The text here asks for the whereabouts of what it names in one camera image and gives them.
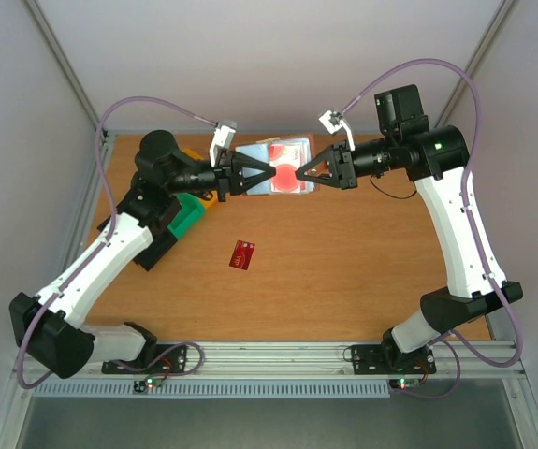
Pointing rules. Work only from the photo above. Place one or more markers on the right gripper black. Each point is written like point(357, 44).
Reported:
point(346, 166)

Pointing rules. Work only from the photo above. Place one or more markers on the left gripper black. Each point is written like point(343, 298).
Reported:
point(225, 169)

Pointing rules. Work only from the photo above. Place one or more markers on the brown leather card holder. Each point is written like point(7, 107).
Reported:
point(260, 151)

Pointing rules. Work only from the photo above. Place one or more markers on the red VIP credit card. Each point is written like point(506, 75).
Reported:
point(242, 255)

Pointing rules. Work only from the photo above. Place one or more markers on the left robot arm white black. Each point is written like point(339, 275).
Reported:
point(49, 325)

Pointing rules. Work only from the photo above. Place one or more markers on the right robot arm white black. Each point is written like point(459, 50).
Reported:
point(435, 161)

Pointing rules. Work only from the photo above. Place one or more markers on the yellow plastic bin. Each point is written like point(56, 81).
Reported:
point(209, 198)

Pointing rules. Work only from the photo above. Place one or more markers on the green plastic bin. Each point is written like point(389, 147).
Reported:
point(191, 211)

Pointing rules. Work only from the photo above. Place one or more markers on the black plastic bin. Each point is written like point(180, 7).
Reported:
point(131, 241)

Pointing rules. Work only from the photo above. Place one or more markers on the right small circuit board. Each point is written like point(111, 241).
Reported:
point(404, 383)

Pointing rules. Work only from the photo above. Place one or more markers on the small circuit board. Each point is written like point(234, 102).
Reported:
point(146, 385)
point(404, 383)

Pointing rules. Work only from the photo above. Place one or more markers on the left small circuit board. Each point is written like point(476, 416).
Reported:
point(146, 385)

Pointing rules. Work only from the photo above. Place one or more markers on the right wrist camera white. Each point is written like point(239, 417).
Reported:
point(334, 122)

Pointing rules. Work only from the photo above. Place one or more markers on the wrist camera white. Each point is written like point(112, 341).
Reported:
point(334, 122)
point(222, 137)

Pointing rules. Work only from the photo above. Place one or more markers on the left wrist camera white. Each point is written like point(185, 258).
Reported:
point(222, 137)

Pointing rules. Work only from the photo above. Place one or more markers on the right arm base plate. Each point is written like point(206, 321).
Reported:
point(373, 359)

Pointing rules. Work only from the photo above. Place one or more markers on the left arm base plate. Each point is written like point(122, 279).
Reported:
point(160, 360)

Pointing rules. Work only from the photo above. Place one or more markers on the grey slotted cable duct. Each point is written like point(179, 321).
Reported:
point(217, 389)

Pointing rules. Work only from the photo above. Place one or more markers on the aluminium front rail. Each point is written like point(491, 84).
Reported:
point(327, 360)

